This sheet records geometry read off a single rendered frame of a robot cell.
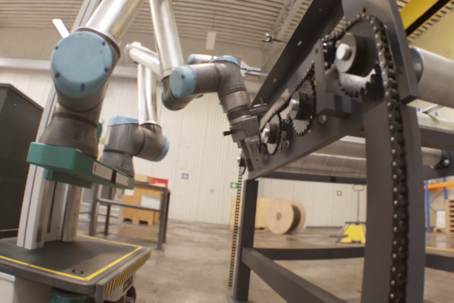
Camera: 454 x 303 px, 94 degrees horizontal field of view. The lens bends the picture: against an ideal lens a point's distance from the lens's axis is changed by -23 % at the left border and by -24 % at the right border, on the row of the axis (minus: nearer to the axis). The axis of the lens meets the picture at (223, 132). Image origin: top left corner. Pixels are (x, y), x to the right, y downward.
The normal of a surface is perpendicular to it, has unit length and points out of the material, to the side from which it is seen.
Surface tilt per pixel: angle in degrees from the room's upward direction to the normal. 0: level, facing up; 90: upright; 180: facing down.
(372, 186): 90
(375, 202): 90
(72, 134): 70
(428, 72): 121
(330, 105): 90
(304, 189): 90
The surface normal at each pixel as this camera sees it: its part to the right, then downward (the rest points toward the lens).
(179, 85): -0.79, 0.18
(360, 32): -0.99, -0.12
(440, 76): 0.07, 0.26
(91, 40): 0.45, -0.13
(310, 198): 0.13, -0.27
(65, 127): 0.33, -0.55
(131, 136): 0.80, -0.10
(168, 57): -0.05, -0.10
